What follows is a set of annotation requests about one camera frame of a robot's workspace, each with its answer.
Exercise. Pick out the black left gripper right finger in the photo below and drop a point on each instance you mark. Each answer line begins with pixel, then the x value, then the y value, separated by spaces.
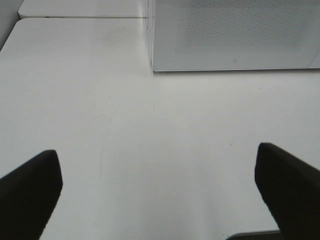
pixel 290 188

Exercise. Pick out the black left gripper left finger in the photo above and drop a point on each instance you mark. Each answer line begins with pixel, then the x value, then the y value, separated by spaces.
pixel 28 197

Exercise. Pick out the white microwave door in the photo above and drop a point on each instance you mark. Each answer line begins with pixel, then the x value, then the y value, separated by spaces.
pixel 218 35

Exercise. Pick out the white microwave oven body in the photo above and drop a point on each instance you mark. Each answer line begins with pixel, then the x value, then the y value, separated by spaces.
pixel 148 30

